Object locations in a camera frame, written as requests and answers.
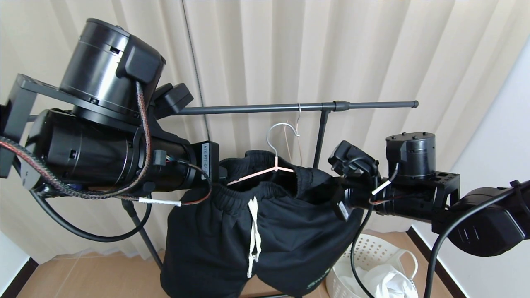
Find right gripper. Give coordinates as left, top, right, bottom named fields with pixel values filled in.
left=335, top=177, right=436, bottom=223

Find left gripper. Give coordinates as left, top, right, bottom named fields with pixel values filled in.
left=26, top=109, right=220, bottom=197

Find black shorts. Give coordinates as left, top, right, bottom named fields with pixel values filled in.
left=161, top=150, right=365, bottom=298

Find pink clothes hanger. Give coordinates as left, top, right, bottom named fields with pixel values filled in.
left=284, top=103, right=304, bottom=166
left=227, top=123, right=300, bottom=186

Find white laundry basket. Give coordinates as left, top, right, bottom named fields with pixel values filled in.
left=325, top=234, right=419, bottom=298

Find black clothes rack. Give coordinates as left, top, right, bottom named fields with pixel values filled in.
left=122, top=100, right=419, bottom=298

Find white garment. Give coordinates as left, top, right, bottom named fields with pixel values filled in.
left=352, top=265, right=417, bottom=298

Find beige curtain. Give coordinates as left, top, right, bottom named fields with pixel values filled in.
left=0, top=0, right=530, bottom=264

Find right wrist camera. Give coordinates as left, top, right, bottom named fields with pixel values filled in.
left=328, top=141, right=379, bottom=179

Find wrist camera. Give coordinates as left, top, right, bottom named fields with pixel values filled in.
left=328, top=141, right=379, bottom=179
left=151, top=83, right=194, bottom=120

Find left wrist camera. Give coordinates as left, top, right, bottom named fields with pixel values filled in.
left=151, top=83, right=194, bottom=120

